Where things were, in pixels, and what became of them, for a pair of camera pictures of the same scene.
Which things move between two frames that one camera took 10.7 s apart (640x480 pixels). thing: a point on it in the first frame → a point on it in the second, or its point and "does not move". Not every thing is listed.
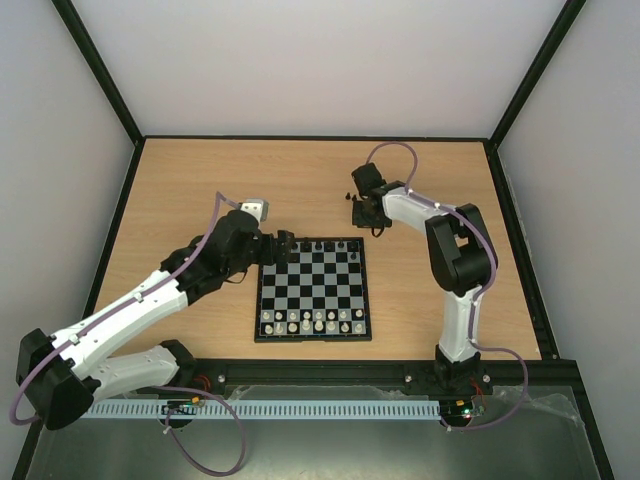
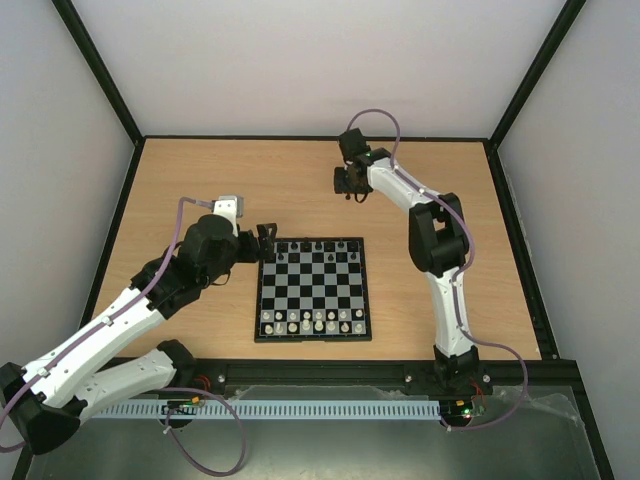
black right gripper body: x=368 y=216 → x=348 y=180
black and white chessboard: x=322 y=295 does not move
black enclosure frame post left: x=82 y=39 does not move
